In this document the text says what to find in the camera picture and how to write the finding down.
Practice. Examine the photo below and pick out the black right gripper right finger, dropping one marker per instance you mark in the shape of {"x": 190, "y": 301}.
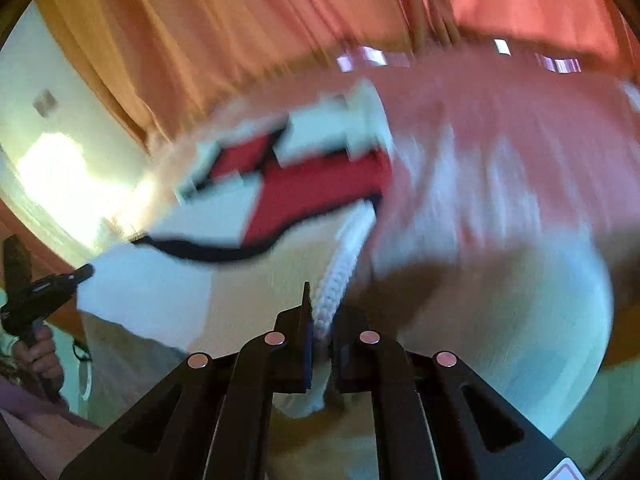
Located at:
{"x": 433, "y": 416}

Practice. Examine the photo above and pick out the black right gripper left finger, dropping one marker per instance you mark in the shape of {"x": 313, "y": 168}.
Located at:
{"x": 208, "y": 418}

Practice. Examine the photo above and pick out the white knitted sweater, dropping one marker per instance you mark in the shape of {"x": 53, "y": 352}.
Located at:
{"x": 534, "y": 323}

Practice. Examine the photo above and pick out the person's left hand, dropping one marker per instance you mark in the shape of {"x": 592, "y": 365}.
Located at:
{"x": 41, "y": 359}

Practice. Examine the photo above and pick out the orange curtain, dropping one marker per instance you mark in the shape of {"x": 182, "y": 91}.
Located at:
{"x": 161, "y": 66}

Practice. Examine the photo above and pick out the pink patterned bed blanket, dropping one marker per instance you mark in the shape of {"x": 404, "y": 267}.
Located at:
{"x": 462, "y": 154}

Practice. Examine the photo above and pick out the white wall switch plate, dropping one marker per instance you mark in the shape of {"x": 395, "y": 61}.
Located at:
{"x": 45, "y": 104}

